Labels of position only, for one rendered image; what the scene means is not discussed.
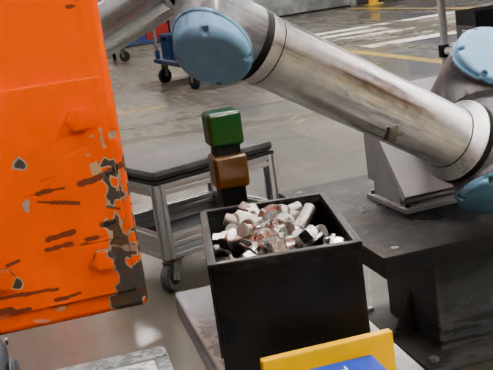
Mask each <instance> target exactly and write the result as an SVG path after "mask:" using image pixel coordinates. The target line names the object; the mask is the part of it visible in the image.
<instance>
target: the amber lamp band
mask: <svg viewBox="0 0 493 370"><path fill-rule="evenodd" d="M208 165H209V170H210V175H211V183H212V184H213V185H214V186H215V187H216V188H217V189H218V190H220V191H222V190H226V189H233V188H237V187H242V186H247V185H249V182H250V180H249V171H248V165H247V156H246V154H245V153H244V152H242V151H241V152H240V153H234V154H230V155H226V156H214V155H213V154H212V153H209V154H208Z"/></svg>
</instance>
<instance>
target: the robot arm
mask: <svg viewBox="0 0 493 370"><path fill-rule="evenodd" d="M98 9H99V14H100V19H101V26H102V31H103V39H104V44H105V49H106V56H107V58H108V57H110V56H111V55H112V54H114V53H116V52H118V51H119V50H120V49H122V48H124V47H126V46H127V45H129V44H130V43H132V42H133V41H135V40H137V39H139V38H140V37H142V36H143V35H145V34H147V33H148V32H150V31H151V30H153V29H155V28H156V27H158V26H160V25H161V24H163V23H164V22H166V21H168V20H169V19H170V18H173V17H174V23H173V26H172V40H173V50H174V55H175V58H176V60H177V62H178V64H179V66H181V67H182V69H183V70H184V71H185V72H186V73H188V74H189V75H190V76H191V77H193V78H195V79H197V80H199V81H202V82H205V83H208V84H216V83H217V82H220V83H221V84H222V85H224V84H232V83H234V82H237V81H239V80H240V81H247V82H249V83H250V84H253V85H255V86H257V87H260V88H262V89H264V90H267V91H269V92H270V93H274V94H275V95H278V96H280V97H282V98H285V99H287V100H289V101H292V102H294V103H295V104H298V105H300V106H303V107H305V108H307V109H310V110H312V111H314V112H317V113H319V114H320V115H323V116H325V117H328V118H330V119H332V120H335V121H337V122H339V123H342V124H343V125H345V126H348V127H350V128H353V129H355V130H357V131H360V132H362V133H363V134H367V135H368V136H370V137H373V138H375V139H378V140H380V141H382V142H385V143H387V144H388V145H391V146H393V147H395V148H398V149H400V150H402V151H405V152H407V153H410V154H412V155H413V156H416V157H418V158H420V159H423V160H425V161H426V164H427V166H428V169H429V171H430V172H431V174H432V175H434V176H435V177H436V178H438V179H440V180H443V181H445V182H448V183H449V184H452V185H453V186H454V188H455V193H456V194H455V199H456V200H457V203H458V205H459V207H460V208H461V209H463V210H464V211H467V212H472V213H473V214H493V27H488V26H482V27H476V28H474V29H470V30H468V31H466V32H465V33H463V34H462V35H461V36H460V38H459V39H458V40H457V41H456V43H455V44H454V45H453V46H452V48H451V50H450V53H449V55H448V58H447V59H446V61H445V64H444V65H443V67H442V69H441V71H440V72H439V75H438V77H437V79H436V81H435V82H434V85H433V87H432V88H431V90H430V91H428V90H426V89H424V88H422V87H420V86H418V85H416V84H414V83H412V82H410V81H408V80H406V79H404V78H402V77H400V76H398V75H396V74H394V73H392V72H389V71H388V70H385V69H384V68H381V67H379V66H378V65H375V64H373V63H372V62H369V61H367V60H366V59H363V58H362V57H359V56H357V55H356V54H353V53H351V52H350V51H347V50H345V49H344V48H341V47H340V46H337V45H335V44H334V43H331V42H329V41H328V40H325V39H323V38H322V37H319V36H318V35H314V34H313V33H311V32H309V31H307V30H305V29H303V28H301V27H299V26H297V25H295V24H293V23H291V22H289V21H287V20H285V19H283V18H281V17H279V16H277V15H275V14H274V13H273V12H272V11H271V10H268V9H266V8H265V7H263V6H260V5H259V4H256V3H254V2H253V0H102V1H100V2H99V3H98Z"/></svg>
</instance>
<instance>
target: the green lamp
mask: <svg viewBox="0 0 493 370"><path fill-rule="evenodd" d="M201 117H202V126H203V131H204V136H205V143H206V144H208V145H209V146H211V147H212V148H222V147H227V146H231V145H238V144H241V143H243V141H244V134H243V129H242V123H241V113H240V112H239V111H238V110H237V109H234V108H232V107H226V108H221V109H214V110H209V111H204V112H203V113H202V115H201Z"/></svg>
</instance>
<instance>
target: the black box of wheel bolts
mask: <svg viewBox="0 0 493 370"><path fill-rule="evenodd" d="M200 221H201V226H202V236H203V241H204V247H205V257H206V262H207V268H208V275H209V281H210V285H211V294H212V299H213V308H214V313H215V318H216V327H217V333H218V337H219V346H220V351H221V356H222V359H223V358H224V366H225V370H261V367H260V359H261V358H264V357H267V356H270V355H276V354H279V353H283V352H289V351H292V350H296V349H301V348H305V347H311V346H314V345H318V344H323V343H327V342H330V341H336V340H340V339H343V338H349V337H352V336H356V335H362V334H365V333H370V323H369V316H368V304H367V297H366V290H365V279H364V272H363V265H362V253H361V251H362V250H363V244H362V240H361V239H360V238H359V237H358V235H357V234H356V233H355V231H354V230H353V228H352V227H351V226H350V225H349V223H348V222H347V221H346V219H345V218H344V216H343V215H342V214H341V213H340V211H339V210H338V209H337V207H336V206H335V204H334V203H333V202H332V201H331V199H330V198H329V196H328V195H327V194H326V193H325V192H316V193H311V194H306V195H297V196H293V197H284V198H278V199H273V200H264V201H260V202H254V203H246V202H244V201H242V202H241V203H240V205H235V206H227V207H221V208H213V209H208V210H202V211H200Z"/></svg>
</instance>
